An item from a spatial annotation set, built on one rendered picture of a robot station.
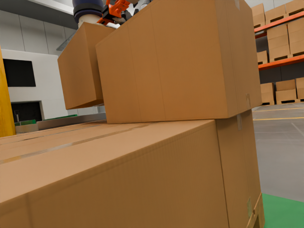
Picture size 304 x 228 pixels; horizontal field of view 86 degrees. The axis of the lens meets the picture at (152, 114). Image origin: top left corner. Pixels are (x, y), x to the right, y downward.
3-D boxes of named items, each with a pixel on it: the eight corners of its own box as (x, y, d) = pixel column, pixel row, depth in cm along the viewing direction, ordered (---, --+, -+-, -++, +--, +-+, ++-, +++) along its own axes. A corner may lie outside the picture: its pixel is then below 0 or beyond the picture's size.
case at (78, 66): (65, 110, 129) (57, 59, 127) (111, 104, 155) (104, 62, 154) (96, 99, 84) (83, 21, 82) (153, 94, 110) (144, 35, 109)
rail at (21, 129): (7, 138, 282) (4, 127, 281) (11, 137, 286) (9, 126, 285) (40, 149, 122) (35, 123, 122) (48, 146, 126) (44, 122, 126)
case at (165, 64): (106, 124, 84) (94, 45, 82) (159, 114, 112) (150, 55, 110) (229, 118, 41) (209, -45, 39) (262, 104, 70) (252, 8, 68)
